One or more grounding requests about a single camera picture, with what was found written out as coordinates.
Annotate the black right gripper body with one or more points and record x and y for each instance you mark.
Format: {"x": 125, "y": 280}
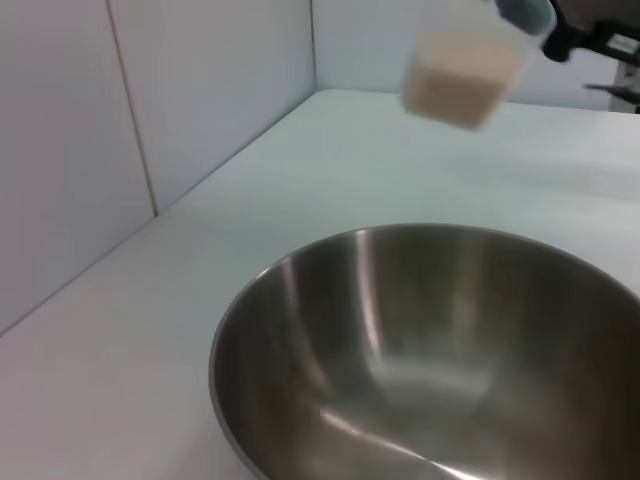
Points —
{"x": 612, "y": 40}

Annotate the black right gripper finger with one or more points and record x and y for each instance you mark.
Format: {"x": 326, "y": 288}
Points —
{"x": 520, "y": 10}
{"x": 562, "y": 40}

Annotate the clear plastic measuring cup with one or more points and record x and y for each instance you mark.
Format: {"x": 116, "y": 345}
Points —
{"x": 465, "y": 75}

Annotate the white rice grains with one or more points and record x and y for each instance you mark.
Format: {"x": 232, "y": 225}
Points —
{"x": 460, "y": 85}

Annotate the stainless steel mixing bowl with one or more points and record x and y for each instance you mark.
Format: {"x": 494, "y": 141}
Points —
{"x": 450, "y": 360}

